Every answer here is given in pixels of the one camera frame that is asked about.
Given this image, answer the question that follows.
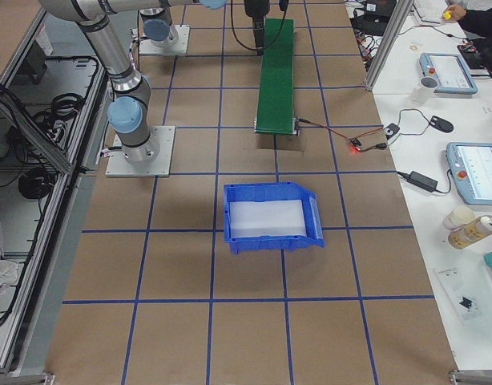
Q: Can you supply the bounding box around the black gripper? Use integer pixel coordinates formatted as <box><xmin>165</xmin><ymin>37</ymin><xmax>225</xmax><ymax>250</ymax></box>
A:
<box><xmin>244</xmin><ymin>0</ymin><xmax>270</xmax><ymax>55</ymax></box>

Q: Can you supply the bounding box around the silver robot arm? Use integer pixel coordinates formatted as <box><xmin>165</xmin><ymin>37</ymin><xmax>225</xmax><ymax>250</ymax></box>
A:
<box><xmin>40</xmin><ymin>0</ymin><xmax>190</xmax><ymax>164</ymax></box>
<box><xmin>139</xmin><ymin>7</ymin><xmax>179</xmax><ymax>47</ymax></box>

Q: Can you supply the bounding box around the green conveyor belt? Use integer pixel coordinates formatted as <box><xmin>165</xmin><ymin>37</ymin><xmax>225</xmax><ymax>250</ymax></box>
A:
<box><xmin>255</xmin><ymin>18</ymin><xmax>296</xmax><ymax>135</ymax></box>

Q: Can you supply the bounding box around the small controller board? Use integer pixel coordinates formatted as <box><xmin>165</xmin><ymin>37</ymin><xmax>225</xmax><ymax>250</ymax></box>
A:
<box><xmin>349</xmin><ymin>137</ymin><xmax>362</xmax><ymax>153</ymax></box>

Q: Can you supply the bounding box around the white mug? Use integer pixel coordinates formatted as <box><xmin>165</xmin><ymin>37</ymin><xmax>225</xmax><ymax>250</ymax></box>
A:
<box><xmin>409</xmin><ymin>76</ymin><xmax>438</xmax><ymax>105</ymax></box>

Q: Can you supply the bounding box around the blue plastic bin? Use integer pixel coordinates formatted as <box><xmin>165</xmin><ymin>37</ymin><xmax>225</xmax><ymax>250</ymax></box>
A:
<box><xmin>223</xmin><ymin>181</ymin><xmax>325</xmax><ymax>254</ymax></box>

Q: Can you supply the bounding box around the white foam sheet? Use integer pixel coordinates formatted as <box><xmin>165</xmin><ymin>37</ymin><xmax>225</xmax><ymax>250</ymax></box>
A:
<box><xmin>229</xmin><ymin>200</ymin><xmax>307</xmax><ymax>237</ymax></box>

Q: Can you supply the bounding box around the far teach pendant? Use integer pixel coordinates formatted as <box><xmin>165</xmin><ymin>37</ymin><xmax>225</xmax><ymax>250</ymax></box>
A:
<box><xmin>419</xmin><ymin>53</ymin><xmax>478</xmax><ymax>95</ymax></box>

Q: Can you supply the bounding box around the teach pendant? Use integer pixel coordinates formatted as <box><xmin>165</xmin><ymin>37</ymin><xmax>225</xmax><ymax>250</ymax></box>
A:
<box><xmin>419</xmin><ymin>53</ymin><xmax>478</xmax><ymax>95</ymax></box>
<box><xmin>446</xmin><ymin>142</ymin><xmax>492</xmax><ymax>205</ymax></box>

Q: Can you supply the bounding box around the black computer mouse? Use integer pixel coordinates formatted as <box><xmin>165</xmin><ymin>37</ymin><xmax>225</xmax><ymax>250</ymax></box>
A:
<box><xmin>429</xmin><ymin>115</ymin><xmax>454</xmax><ymax>133</ymax></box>

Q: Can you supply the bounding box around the black power adapter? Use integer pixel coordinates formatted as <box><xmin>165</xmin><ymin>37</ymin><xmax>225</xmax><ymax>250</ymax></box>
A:
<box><xmin>407</xmin><ymin>171</ymin><xmax>438</xmax><ymax>193</ymax></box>

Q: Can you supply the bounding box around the near teach pendant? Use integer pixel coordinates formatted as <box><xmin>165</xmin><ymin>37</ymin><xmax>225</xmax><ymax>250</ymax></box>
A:
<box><xmin>446</xmin><ymin>142</ymin><xmax>492</xmax><ymax>205</ymax></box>

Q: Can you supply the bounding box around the plastic cup with lid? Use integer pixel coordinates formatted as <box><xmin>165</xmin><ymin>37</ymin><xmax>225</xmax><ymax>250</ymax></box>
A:
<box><xmin>442</xmin><ymin>205</ymin><xmax>475</xmax><ymax>230</ymax></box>

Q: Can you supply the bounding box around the beverage can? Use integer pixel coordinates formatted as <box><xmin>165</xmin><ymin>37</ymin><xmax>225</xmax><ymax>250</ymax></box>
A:
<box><xmin>448</xmin><ymin>215</ymin><xmax>492</xmax><ymax>249</ymax></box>

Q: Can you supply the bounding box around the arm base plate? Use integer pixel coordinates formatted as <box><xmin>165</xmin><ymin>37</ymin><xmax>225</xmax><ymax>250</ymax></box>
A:
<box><xmin>106</xmin><ymin>126</ymin><xmax>175</xmax><ymax>177</ymax></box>
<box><xmin>139</xmin><ymin>25</ymin><xmax>190</xmax><ymax>56</ymax></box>

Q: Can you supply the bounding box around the aluminium frame post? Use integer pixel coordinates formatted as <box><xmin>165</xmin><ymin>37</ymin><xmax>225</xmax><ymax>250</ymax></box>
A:
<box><xmin>365</xmin><ymin>0</ymin><xmax>413</xmax><ymax>91</ymax></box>

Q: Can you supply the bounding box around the red black motor wire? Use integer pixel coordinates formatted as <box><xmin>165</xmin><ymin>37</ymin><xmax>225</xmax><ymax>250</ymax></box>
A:
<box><xmin>297</xmin><ymin>117</ymin><xmax>388</xmax><ymax>153</ymax></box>

